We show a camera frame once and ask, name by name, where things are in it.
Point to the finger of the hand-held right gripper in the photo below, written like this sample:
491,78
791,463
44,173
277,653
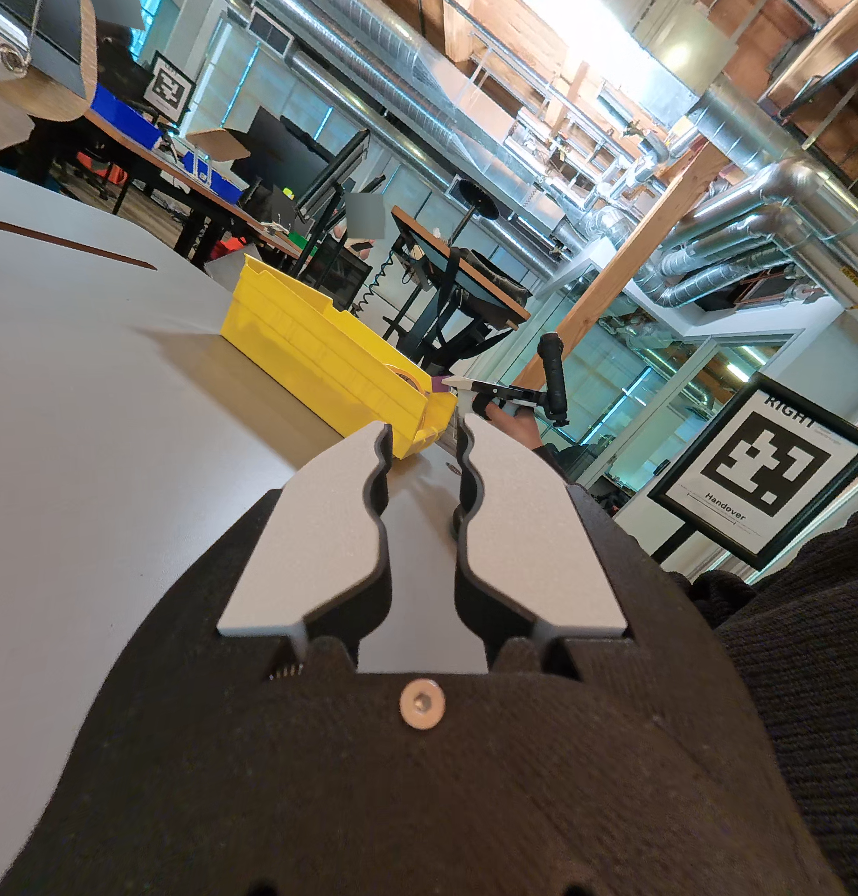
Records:
467,381

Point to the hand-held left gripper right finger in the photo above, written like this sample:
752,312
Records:
541,546

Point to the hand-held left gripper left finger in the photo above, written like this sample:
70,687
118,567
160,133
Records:
310,546

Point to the yellow plastic bin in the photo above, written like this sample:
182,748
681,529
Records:
310,336

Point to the person's right hand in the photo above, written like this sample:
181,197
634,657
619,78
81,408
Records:
520,427

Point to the tape roll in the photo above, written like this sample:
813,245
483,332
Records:
404,374

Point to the dark bag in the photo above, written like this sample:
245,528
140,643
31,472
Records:
495,280

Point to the dark standing desk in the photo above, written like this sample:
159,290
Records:
422,252

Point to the black mesh chair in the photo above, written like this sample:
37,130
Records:
341,276

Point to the black disc on pole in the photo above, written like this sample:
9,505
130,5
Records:
479,199

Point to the green box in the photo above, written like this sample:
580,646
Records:
301,245

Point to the black framed marker sign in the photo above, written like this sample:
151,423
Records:
772,462

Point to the smooth silver pipes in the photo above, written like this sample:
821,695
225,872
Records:
786,182

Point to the blue bin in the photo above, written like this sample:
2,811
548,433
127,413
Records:
219,185
124,119

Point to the cardboard panel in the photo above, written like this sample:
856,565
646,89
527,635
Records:
222,143

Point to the long wooden desk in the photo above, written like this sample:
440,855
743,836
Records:
156,157

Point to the small framed marker sign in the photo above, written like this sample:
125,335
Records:
170,87

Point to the light wooden post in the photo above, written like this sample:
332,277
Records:
632,266

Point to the ribbed silver ventilation duct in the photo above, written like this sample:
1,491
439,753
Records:
401,49
373,119

